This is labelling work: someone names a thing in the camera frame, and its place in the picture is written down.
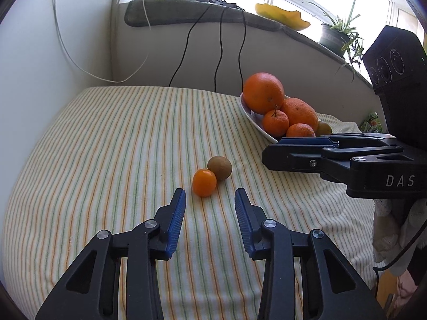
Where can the medium orange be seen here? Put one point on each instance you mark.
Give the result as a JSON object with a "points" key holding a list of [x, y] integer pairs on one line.
{"points": [[302, 111]]}

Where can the black power adapter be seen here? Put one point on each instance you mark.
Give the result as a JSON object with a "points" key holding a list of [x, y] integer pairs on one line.
{"points": [[228, 2]]}

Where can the potted green plant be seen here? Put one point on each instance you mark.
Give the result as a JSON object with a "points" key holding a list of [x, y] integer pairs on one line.
{"points": [[333, 38]]}

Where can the large orange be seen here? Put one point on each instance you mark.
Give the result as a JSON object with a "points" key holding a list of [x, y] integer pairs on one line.
{"points": [[263, 91]]}

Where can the mandarin with stem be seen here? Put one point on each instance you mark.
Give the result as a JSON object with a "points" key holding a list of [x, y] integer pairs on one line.
{"points": [[275, 123]]}

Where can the smooth small orange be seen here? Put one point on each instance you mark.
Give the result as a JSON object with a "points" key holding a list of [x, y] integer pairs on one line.
{"points": [[204, 182]]}

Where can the brown kiwi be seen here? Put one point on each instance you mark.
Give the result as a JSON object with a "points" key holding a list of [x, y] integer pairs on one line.
{"points": [[219, 167], [324, 128]]}

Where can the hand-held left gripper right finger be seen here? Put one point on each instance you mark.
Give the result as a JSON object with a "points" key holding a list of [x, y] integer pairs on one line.
{"points": [[245, 226]]}

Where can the floral white plate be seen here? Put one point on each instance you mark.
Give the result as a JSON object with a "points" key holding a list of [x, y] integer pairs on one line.
{"points": [[255, 120]]}

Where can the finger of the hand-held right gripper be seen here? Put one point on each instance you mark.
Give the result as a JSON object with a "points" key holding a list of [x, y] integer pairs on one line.
{"points": [[290, 158], [300, 141]]}

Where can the yellow dish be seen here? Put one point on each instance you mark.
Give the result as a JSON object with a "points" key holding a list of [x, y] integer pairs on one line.
{"points": [[283, 16]]}

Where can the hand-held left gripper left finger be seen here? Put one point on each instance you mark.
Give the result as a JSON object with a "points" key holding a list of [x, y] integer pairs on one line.
{"points": [[175, 226]]}

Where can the striped cloth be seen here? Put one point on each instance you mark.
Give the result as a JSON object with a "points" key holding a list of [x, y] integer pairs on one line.
{"points": [[116, 160]]}

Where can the person's right forearm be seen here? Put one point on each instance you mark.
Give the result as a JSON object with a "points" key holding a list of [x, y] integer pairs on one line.
{"points": [[388, 230]]}

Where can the small mandarin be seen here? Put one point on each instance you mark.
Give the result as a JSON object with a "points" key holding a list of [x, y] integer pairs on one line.
{"points": [[300, 131]]}

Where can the green packet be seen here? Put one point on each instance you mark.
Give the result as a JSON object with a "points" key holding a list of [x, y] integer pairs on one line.
{"points": [[373, 124]]}

